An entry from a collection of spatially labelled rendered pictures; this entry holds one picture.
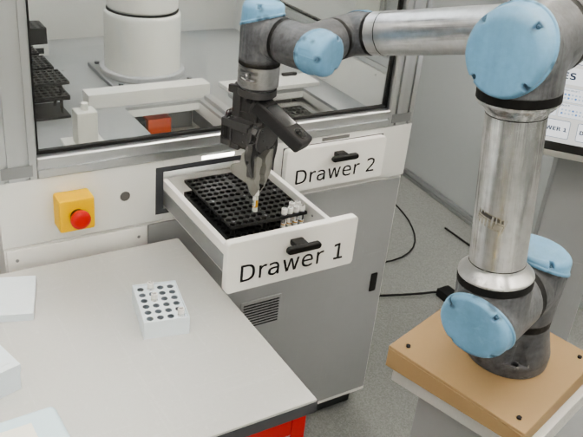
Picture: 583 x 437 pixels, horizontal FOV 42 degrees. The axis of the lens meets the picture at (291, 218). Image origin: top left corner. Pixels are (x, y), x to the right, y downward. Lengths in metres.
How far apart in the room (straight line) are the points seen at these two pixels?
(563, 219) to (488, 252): 1.00
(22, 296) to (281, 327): 0.79
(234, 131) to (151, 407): 0.51
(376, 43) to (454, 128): 2.35
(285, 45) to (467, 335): 0.55
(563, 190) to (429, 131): 1.77
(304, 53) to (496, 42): 0.36
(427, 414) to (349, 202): 0.69
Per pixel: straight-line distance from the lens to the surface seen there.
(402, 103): 1.95
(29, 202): 1.60
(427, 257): 3.30
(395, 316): 2.90
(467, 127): 3.59
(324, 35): 1.27
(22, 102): 1.52
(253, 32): 1.34
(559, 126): 1.98
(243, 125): 1.40
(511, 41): 1.03
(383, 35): 1.32
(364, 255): 2.11
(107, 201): 1.65
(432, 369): 1.37
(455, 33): 1.25
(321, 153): 1.83
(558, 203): 2.13
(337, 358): 2.29
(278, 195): 1.64
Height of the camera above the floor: 1.64
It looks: 28 degrees down
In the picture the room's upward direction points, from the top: 6 degrees clockwise
